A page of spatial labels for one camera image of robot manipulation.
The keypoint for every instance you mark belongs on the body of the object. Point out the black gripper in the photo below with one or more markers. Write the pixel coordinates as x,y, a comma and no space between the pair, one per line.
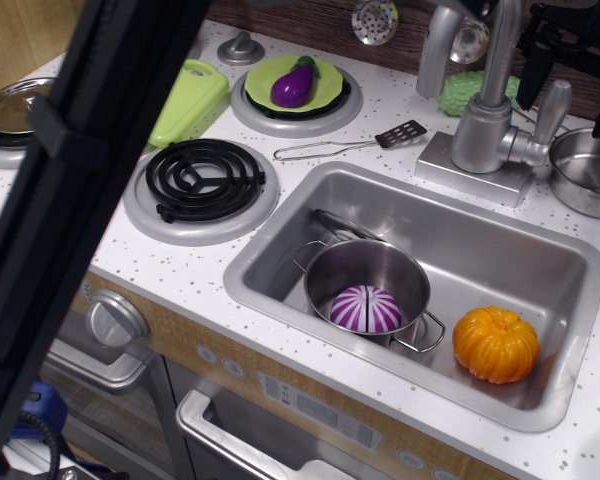
573,29

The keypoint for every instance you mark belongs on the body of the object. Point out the silver faucet lever handle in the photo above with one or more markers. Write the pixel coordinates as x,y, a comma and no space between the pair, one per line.
532,149

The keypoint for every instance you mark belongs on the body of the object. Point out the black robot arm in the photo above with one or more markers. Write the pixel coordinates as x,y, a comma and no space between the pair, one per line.
64,233

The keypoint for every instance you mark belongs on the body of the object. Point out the steel pot right of faucet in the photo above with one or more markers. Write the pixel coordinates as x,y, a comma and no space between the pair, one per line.
575,171

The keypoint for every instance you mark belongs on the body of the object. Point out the silver toy faucet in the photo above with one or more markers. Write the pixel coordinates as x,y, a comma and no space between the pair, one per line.
475,160

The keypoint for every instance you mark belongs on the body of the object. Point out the green bumpy toy vegetable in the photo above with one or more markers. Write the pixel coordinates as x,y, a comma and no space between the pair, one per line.
459,89

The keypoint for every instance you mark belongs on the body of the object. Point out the hanging steel ladle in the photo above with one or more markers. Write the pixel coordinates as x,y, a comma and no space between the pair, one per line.
470,43

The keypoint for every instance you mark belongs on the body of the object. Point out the small metal spatula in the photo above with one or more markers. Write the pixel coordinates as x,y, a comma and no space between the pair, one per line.
397,136

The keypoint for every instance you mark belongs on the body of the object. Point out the silver toy sink basin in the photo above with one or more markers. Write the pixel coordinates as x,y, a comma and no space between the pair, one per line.
438,258

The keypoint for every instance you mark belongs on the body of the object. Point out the hanging steel strainer spoon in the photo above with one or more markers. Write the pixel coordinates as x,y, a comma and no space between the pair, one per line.
374,23

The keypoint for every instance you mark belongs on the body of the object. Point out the burner under green plate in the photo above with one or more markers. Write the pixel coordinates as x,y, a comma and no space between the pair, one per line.
340,116

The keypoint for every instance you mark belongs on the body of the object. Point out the orange toy pumpkin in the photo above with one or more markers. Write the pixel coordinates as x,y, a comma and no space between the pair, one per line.
495,345

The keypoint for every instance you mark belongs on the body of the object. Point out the purple toy eggplant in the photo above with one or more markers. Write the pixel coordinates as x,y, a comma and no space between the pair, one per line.
295,89

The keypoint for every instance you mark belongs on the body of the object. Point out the steel pot in sink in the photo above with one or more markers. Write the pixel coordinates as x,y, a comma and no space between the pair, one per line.
329,269

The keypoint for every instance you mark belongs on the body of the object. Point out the purple white striped onion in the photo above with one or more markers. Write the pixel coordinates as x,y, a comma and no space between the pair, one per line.
366,309

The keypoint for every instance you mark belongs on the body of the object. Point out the light green plate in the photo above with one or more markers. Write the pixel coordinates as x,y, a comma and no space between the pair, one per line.
260,79

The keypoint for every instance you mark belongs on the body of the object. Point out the grey stove knob back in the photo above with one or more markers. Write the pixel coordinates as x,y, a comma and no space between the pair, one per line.
241,50

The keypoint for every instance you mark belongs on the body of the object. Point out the green toy cutting board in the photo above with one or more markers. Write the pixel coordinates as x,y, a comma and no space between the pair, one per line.
199,95

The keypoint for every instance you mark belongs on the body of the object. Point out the black coil burner front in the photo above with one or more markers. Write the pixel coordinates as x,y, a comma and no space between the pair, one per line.
201,192

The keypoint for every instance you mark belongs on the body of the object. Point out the silver oven dial knob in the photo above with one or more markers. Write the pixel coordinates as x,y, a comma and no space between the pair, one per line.
113,321

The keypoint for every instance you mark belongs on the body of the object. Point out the steel lid with knob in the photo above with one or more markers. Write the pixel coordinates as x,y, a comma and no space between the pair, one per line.
16,101

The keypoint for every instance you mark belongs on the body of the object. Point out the left front burner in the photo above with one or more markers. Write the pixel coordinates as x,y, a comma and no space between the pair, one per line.
13,149

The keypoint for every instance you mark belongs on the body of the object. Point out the silver oven door handle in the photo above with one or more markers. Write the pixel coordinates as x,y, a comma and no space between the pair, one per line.
238,453

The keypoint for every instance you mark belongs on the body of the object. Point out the silver left door handle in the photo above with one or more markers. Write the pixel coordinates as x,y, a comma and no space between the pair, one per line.
121,377

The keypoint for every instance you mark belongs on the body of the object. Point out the blue object with cable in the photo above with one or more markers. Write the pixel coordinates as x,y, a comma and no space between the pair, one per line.
42,417

